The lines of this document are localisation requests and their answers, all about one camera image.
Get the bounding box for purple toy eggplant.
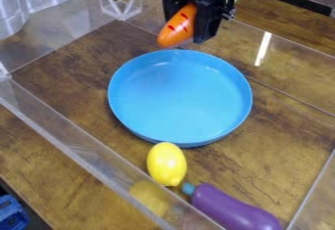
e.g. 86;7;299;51
182;183;283;230

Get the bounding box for clear acrylic enclosure wall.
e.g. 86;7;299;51
0;0;335;230

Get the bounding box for blue round tray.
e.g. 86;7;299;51
107;50;252;148

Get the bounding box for orange toy carrot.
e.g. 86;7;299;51
158;3;196;48

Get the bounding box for blue plastic object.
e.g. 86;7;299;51
0;195;31;230

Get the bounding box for yellow toy lemon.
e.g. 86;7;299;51
147;142;187;187

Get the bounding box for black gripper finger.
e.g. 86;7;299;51
163;0;187;21
194;1;223;44

